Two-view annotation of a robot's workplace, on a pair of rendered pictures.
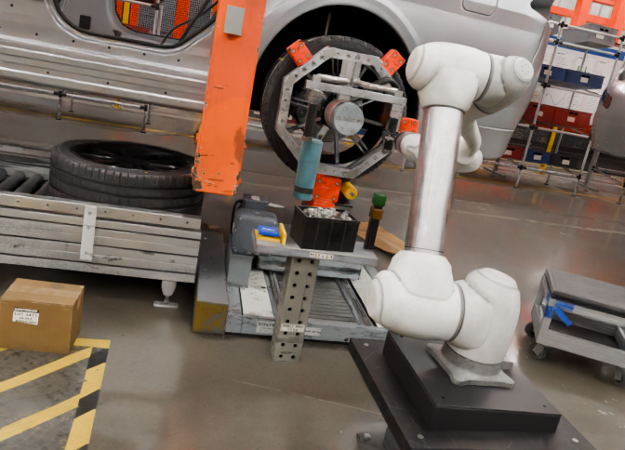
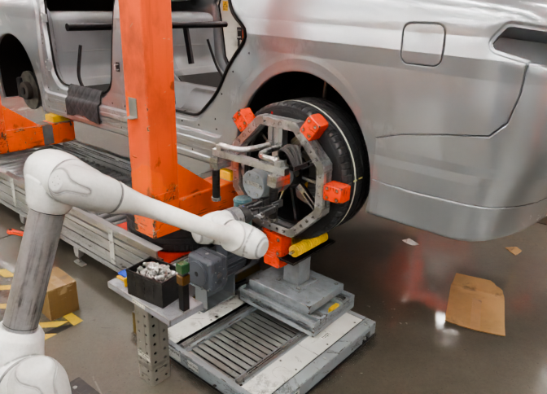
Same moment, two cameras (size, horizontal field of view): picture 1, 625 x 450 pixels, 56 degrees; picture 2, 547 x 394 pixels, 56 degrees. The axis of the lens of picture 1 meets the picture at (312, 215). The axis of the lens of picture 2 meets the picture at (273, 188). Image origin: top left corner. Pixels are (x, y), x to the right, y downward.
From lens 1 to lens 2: 227 cm
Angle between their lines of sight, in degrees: 51
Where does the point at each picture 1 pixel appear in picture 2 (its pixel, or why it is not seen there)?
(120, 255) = (125, 264)
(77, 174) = not seen: hidden behind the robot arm
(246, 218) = (192, 257)
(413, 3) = (349, 62)
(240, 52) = (139, 131)
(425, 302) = not seen: outside the picture
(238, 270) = (200, 296)
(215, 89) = (133, 158)
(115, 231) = (122, 247)
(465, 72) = (32, 180)
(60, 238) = (102, 246)
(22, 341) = not seen: hidden behind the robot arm
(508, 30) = (462, 81)
